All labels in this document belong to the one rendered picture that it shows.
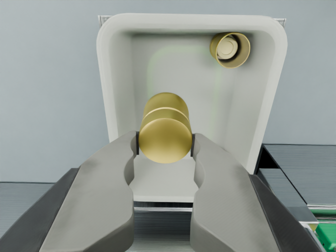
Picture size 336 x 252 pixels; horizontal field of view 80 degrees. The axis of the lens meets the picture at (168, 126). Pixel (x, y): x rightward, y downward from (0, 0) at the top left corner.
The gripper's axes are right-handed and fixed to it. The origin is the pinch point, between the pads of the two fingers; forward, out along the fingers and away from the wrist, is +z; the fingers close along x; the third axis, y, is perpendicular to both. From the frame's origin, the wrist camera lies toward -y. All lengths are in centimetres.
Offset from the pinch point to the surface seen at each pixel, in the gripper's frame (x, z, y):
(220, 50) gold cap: 5.9, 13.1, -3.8
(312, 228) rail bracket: 14.7, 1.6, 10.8
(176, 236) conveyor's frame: 2.2, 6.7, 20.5
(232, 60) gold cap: 7.4, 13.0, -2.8
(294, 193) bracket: 15.4, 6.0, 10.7
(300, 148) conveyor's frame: 21.5, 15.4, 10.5
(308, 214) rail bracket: 14.7, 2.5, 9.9
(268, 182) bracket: 13.1, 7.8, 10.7
